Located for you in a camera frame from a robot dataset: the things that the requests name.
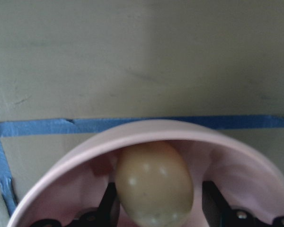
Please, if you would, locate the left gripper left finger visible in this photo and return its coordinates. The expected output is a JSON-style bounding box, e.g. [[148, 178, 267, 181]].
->
[[30, 182, 117, 227]]

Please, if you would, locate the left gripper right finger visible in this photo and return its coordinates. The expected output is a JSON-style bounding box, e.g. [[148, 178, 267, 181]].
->
[[203, 181, 284, 227]]

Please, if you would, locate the brown egg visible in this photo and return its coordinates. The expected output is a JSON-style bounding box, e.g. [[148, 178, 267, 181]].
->
[[115, 141, 194, 227]]

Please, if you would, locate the pink bowl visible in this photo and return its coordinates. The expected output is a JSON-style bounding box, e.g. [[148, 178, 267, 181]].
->
[[8, 120, 284, 227]]

